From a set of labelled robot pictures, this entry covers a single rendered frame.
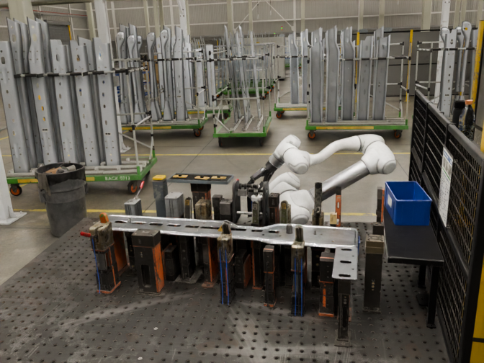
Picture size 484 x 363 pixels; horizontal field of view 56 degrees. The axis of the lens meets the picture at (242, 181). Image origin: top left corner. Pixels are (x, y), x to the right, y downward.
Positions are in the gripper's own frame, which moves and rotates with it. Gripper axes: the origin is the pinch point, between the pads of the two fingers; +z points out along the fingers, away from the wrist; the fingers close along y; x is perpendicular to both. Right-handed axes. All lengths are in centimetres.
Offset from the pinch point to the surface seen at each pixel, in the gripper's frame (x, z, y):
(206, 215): -9.1, 17.6, -40.4
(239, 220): -20.0, 9.8, -27.3
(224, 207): -11.9, 8.4, -35.8
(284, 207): -34.5, -14.8, -28.9
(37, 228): 207, 244, 83
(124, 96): 573, 207, 434
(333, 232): -62, -24, -28
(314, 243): -63, -17, -42
